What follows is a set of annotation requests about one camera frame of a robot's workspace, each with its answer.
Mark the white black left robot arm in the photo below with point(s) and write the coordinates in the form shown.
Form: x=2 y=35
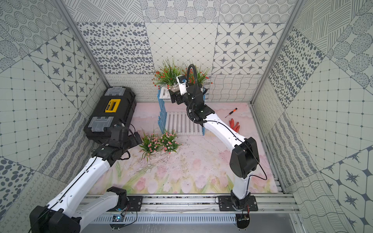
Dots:
x=62 y=214

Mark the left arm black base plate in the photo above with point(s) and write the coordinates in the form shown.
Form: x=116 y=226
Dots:
x=132 y=204

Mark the black yellow toolbox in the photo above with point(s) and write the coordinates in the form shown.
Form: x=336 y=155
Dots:
x=116 y=105

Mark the blue white two-tier rack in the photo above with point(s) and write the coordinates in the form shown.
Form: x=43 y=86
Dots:
x=175 y=121

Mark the aluminium mounting rail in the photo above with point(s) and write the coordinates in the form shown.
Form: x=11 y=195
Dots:
x=267 y=203

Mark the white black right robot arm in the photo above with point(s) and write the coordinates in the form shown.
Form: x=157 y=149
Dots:
x=244 y=158

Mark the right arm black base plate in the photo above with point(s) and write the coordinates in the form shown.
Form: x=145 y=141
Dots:
x=231 y=203

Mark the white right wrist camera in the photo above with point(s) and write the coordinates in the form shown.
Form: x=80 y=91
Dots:
x=182 y=84

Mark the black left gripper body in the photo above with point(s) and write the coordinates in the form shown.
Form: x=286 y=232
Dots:
x=131 y=138

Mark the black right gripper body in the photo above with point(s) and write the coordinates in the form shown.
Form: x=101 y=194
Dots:
x=180 y=99

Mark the red flower potted plant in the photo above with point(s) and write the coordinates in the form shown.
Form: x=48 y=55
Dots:
x=166 y=75
x=200 y=77

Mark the pink flower potted plant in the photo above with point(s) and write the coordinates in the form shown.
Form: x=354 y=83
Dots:
x=150 y=146
x=169 y=142

